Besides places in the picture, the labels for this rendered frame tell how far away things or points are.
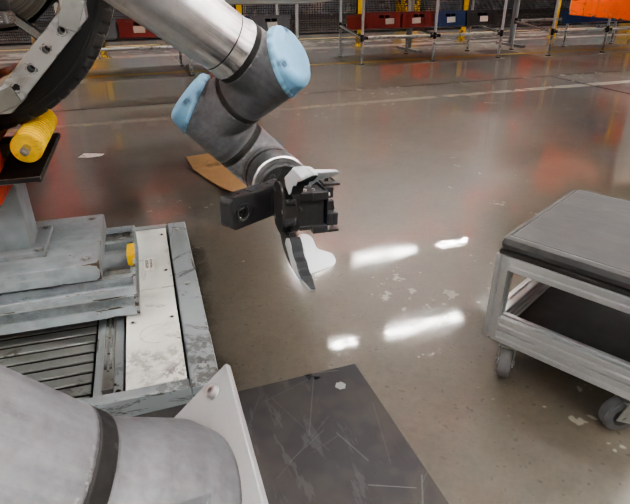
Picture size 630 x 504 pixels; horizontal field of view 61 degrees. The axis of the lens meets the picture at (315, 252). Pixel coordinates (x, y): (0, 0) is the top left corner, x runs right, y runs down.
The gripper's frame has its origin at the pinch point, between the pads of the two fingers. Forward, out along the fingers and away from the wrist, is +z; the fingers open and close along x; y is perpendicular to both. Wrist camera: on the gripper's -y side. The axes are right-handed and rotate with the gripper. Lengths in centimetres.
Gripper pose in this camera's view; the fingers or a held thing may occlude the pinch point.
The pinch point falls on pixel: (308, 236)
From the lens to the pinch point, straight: 64.6
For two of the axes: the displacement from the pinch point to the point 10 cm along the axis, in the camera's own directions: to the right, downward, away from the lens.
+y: 9.5, -1.2, 2.9
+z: 3.1, 4.0, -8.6
